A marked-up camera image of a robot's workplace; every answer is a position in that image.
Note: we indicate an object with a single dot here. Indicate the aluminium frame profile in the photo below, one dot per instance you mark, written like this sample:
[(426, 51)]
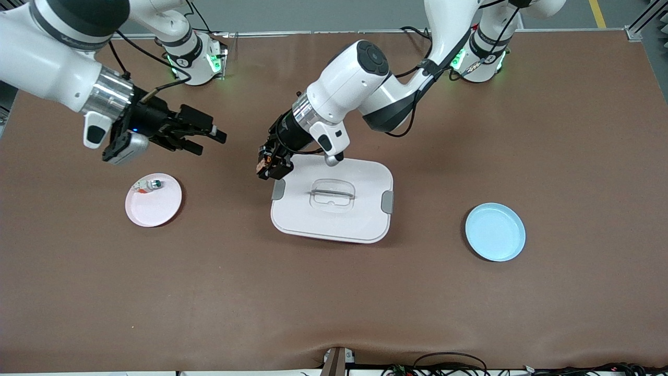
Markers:
[(639, 26)]

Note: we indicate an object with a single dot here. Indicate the white lidded storage box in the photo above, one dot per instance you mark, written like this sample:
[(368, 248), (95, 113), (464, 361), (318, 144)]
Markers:
[(334, 219)]

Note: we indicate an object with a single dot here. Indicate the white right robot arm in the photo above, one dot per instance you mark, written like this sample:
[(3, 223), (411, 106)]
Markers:
[(47, 57)]

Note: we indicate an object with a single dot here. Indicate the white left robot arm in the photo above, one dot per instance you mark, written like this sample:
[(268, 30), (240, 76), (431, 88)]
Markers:
[(355, 78)]

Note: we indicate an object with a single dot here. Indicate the metal table edge rail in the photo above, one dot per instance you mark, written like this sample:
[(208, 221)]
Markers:
[(339, 32)]

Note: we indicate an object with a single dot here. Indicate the brown table mat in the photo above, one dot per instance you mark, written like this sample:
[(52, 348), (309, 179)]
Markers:
[(334, 292)]

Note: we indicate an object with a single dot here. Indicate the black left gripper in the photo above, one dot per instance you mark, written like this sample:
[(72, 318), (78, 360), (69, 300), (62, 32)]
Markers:
[(286, 134)]

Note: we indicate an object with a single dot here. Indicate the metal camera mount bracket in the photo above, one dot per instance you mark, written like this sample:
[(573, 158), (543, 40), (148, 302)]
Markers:
[(334, 363)]

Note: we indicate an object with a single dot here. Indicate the light blue round plate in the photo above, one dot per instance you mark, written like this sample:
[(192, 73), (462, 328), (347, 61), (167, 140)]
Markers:
[(496, 232)]

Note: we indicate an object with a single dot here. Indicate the orange black push switch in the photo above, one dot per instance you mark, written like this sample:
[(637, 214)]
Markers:
[(261, 166)]

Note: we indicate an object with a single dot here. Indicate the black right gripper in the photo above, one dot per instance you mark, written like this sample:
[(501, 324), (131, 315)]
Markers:
[(150, 119)]

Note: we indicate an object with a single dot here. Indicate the green white push switch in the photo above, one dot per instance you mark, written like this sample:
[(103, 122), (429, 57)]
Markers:
[(155, 184)]

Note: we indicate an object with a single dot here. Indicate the pink round plate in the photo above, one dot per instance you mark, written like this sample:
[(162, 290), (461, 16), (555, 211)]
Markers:
[(154, 209)]

